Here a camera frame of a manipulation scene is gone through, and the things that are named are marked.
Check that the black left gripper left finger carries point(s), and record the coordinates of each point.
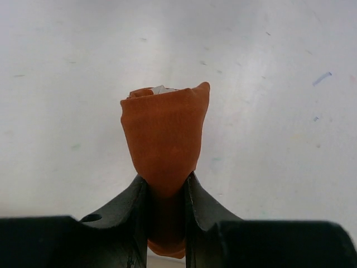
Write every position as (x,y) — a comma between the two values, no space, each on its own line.
(112,236)

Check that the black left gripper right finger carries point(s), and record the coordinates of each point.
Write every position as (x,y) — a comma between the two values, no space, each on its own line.
(215,237)

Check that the orange and cream underwear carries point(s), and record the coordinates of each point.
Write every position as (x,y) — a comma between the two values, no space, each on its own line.
(163,129)

